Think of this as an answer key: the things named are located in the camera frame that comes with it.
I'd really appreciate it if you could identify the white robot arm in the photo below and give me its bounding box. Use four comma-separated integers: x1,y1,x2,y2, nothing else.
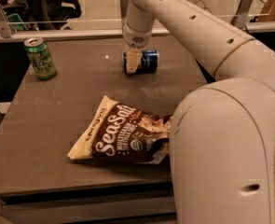
126,0,275,224

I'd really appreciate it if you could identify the green plastic bin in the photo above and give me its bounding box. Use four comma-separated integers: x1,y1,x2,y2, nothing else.
7,13,28,31

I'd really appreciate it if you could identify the black office chair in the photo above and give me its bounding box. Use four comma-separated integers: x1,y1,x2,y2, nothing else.
27,0,81,30

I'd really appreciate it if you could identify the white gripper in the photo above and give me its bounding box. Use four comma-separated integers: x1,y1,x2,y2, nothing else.
123,21,152,74

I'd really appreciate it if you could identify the sea salt chips bag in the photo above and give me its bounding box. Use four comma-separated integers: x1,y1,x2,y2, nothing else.
68,96,172,164

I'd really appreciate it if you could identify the blue pepsi can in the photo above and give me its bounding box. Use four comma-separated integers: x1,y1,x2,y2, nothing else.
122,49,159,74

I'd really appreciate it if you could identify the right metal barrier bracket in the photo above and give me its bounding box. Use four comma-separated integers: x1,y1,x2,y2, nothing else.
230,0,253,30

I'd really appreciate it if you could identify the green soda can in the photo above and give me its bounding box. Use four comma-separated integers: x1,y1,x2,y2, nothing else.
24,37,57,80

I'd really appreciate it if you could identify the glass barrier panel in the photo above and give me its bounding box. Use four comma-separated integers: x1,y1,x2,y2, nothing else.
0,0,273,33

